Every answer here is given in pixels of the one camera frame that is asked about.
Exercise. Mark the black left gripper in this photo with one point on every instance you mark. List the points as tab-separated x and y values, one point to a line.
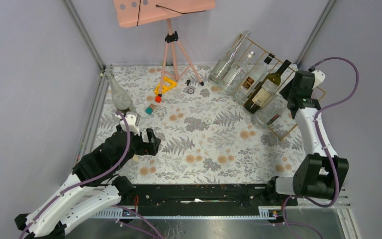
150	148

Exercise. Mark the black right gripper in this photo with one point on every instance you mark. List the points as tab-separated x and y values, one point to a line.
284	92

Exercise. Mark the short clear glass bottle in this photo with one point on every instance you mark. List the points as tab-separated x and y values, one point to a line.
271	111

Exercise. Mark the frosted champagne bottle dark label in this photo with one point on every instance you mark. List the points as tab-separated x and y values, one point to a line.
120	97

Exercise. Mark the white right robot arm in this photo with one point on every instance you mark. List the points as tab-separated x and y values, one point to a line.
321	174

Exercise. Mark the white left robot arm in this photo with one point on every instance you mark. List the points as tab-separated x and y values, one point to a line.
90	187

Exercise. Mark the dark green wine bottle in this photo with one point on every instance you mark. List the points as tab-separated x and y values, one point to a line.
264	90

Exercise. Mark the clear bottle black cap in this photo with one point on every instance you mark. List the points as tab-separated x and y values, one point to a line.
255	75

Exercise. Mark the clear bottle silver cap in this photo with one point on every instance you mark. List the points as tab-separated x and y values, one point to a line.
235	75

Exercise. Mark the tall clear glass bottle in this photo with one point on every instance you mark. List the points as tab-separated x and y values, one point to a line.
224	64

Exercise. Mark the teal cube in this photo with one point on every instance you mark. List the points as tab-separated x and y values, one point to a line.
149	110

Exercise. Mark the red cube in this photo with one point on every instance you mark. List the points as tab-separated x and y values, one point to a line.
158	99

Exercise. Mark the floral table cloth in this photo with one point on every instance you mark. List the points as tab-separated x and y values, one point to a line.
232	149

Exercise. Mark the white poker chip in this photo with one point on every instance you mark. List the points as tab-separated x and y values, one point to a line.
207	121

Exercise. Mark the pink music stand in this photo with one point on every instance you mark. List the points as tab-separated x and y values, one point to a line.
133	13

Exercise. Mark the gold wire wine rack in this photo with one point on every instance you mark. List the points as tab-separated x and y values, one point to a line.
260	55

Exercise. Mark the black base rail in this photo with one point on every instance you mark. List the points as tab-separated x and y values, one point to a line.
204	200

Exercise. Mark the yellow triangle frame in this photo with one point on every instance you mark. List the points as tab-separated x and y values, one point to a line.
168	84

